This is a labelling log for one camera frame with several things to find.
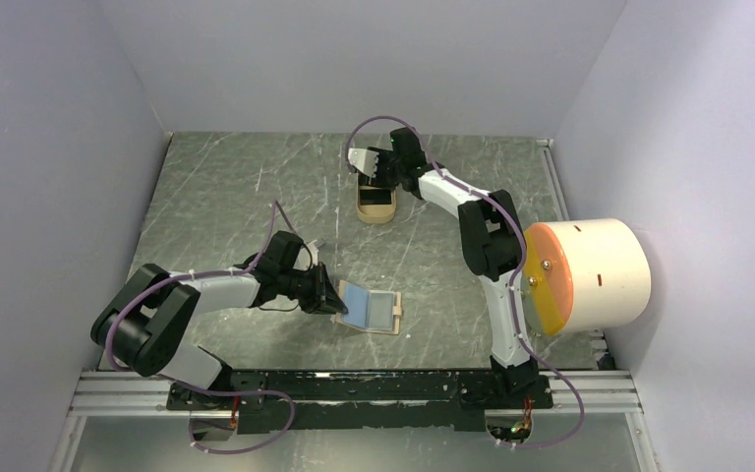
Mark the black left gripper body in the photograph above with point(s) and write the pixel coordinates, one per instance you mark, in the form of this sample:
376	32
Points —
302	285

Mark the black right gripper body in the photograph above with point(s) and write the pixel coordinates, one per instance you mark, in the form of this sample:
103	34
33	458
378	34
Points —
388	168

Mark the beige leather card holder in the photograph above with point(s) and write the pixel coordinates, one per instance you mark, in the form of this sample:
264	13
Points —
372	311

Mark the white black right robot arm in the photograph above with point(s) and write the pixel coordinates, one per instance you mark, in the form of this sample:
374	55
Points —
493	244

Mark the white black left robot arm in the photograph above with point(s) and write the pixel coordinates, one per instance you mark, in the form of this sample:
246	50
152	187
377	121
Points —
144	325

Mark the black card lying in tray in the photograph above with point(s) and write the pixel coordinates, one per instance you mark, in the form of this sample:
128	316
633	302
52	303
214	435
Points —
375	197

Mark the beige oval plastic tray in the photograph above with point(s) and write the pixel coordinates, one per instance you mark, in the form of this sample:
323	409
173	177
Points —
375	214

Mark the cream cylinder with orange face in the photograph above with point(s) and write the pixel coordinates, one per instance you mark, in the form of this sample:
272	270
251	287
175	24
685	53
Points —
584	274

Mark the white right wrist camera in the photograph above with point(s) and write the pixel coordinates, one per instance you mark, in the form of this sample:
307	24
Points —
363	160

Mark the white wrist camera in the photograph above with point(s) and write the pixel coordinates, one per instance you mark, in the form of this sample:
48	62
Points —
312	251
363	160

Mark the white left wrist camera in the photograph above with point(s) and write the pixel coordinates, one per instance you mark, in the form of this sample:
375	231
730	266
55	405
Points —
312	251

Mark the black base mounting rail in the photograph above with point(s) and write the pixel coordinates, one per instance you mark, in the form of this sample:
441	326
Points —
266	401

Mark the aluminium frame rail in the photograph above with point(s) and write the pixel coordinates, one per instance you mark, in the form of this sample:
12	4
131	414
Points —
106	394

